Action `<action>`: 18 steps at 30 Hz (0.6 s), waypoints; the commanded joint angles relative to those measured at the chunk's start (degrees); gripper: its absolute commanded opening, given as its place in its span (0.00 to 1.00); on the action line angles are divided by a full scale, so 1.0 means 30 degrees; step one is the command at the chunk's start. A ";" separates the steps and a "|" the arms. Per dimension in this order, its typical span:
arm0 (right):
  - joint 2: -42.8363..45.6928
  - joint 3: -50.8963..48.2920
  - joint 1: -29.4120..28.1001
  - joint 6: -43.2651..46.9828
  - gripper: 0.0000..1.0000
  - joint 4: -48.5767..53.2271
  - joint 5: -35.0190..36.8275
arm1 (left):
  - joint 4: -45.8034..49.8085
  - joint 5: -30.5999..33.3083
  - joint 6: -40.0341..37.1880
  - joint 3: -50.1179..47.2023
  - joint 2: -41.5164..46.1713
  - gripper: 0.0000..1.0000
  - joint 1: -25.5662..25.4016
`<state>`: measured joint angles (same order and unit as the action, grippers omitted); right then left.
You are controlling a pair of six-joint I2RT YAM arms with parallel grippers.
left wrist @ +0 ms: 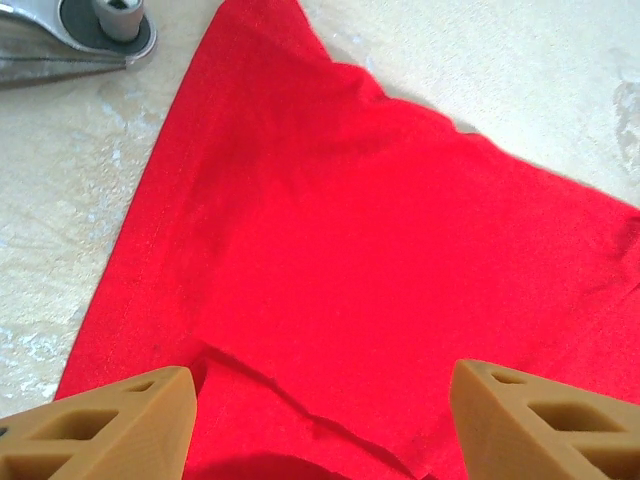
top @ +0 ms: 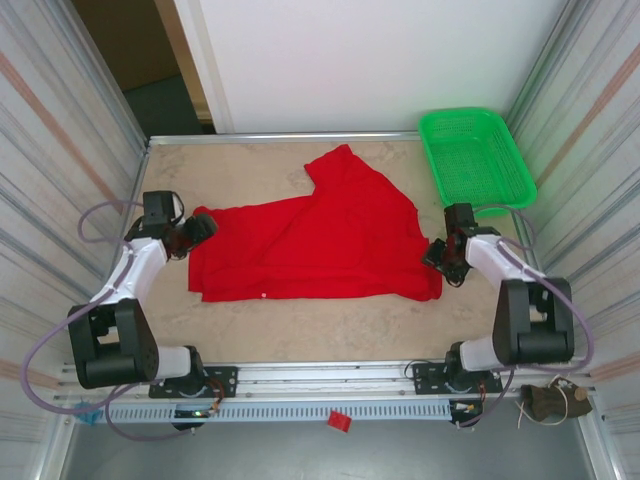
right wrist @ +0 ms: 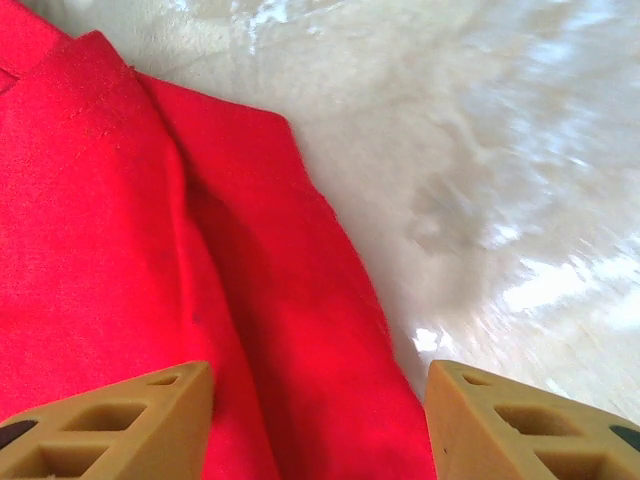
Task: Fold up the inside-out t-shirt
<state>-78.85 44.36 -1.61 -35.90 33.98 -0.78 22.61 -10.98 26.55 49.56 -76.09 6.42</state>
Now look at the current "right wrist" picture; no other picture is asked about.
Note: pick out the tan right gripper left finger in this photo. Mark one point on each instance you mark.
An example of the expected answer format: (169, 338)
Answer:
(150, 425)

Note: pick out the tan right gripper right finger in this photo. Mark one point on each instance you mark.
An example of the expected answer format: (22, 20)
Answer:
(480, 430)

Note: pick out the red t-shirt with bear print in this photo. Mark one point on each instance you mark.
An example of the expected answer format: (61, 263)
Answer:
(125, 225)

